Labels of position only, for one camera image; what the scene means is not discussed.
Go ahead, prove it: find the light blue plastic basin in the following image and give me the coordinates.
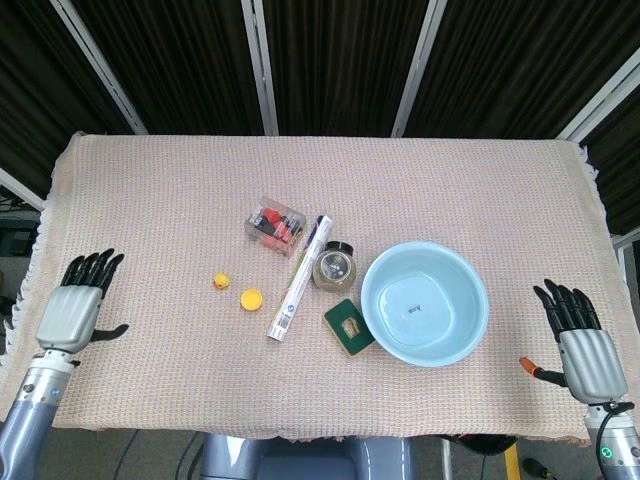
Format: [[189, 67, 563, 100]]
[[360, 241, 490, 365]]

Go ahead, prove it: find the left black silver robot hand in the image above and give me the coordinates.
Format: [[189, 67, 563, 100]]
[[35, 248, 130, 354]]

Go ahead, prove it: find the clear plastic box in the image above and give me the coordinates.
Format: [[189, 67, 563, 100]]
[[243, 196, 307, 260]]

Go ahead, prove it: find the white tube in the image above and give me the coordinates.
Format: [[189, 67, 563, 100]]
[[267, 214, 335, 345]]

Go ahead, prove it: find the white metal frame post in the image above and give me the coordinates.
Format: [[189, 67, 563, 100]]
[[241, 0, 280, 136], [390, 0, 448, 137], [555, 62, 640, 142], [0, 167, 45, 210], [52, 0, 148, 135]]

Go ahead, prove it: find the grey robot torso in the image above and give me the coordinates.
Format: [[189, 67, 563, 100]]
[[199, 432, 416, 480]]

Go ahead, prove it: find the glass spice jar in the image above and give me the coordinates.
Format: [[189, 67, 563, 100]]
[[312, 240, 359, 291]]

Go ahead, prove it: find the dark brown pleated curtain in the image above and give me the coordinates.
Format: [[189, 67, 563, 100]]
[[0, 0, 640, 236]]

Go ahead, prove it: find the green yellow sponge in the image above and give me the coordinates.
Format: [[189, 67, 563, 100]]
[[322, 298, 377, 359]]

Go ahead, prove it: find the beige woven tablecloth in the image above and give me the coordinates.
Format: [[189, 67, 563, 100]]
[[0, 130, 620, 447]]

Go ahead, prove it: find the yellow stand leg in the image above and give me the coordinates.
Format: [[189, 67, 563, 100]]
[[501, 443, 522, 480]]

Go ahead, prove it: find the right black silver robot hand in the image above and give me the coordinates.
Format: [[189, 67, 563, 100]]
[[519, 279, 629, 405]]

